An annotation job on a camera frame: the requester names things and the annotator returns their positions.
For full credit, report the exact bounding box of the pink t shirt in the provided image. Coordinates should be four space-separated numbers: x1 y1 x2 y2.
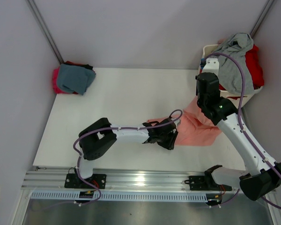
147 97 222 147

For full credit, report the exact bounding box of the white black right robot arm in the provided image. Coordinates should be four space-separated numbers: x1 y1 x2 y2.
196 73 281 201

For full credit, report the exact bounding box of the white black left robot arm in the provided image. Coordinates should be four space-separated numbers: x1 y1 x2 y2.
75 116 181 188

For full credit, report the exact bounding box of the white perforated laundry basket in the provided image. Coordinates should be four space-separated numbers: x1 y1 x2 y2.
198 44 263 108

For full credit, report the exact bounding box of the blue garment in basket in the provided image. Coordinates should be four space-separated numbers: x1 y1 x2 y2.
200 58 206 71

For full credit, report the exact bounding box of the red t shirt in basket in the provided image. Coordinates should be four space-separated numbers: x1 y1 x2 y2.
245 45 265 90

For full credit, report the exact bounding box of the grey t shirt in basket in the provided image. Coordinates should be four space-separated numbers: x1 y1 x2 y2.
208 32 255 94

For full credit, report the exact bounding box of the folded black t shirt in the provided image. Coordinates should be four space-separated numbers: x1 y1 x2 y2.
64 61 93 70

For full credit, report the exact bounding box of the folded teal t shirt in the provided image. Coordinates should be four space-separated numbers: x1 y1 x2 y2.
57 64 96 96

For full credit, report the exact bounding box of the folded magenta t shirt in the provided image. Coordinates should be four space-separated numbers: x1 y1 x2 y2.
52 67 68 94

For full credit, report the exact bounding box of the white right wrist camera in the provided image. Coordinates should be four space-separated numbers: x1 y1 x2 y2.
202 58 220 75

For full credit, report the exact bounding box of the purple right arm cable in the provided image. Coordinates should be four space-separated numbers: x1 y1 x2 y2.
202 52 281 210

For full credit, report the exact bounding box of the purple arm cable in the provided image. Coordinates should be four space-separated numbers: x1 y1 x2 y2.
202 52 281 210
74 109 184 207

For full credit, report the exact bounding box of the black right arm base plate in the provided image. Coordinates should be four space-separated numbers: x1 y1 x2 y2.
184 175 232 191

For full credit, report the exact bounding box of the right corner aluminium post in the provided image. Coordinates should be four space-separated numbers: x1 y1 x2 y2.
250 0 277 38

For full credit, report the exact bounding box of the corner aluminium post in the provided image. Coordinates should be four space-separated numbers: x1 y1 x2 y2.
250 0 277 38
25 0 64 64

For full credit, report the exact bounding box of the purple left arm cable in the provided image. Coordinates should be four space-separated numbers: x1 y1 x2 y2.
74 109 184 207

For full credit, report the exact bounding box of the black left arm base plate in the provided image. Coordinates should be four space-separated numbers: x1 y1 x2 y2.
64 172 107 189

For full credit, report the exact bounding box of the white slotted cable duct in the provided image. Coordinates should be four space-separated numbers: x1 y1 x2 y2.
30 190 207 203

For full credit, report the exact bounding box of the left corner aluminium post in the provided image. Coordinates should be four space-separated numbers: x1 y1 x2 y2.
25 0 64 64

